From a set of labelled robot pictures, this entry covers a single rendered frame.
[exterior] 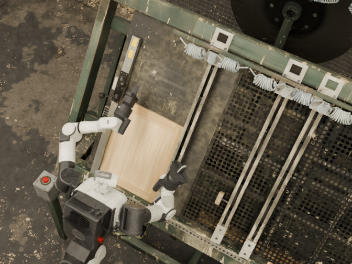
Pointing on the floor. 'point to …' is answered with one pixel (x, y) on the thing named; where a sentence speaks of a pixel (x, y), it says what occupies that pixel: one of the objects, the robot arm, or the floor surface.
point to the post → (54, 207)
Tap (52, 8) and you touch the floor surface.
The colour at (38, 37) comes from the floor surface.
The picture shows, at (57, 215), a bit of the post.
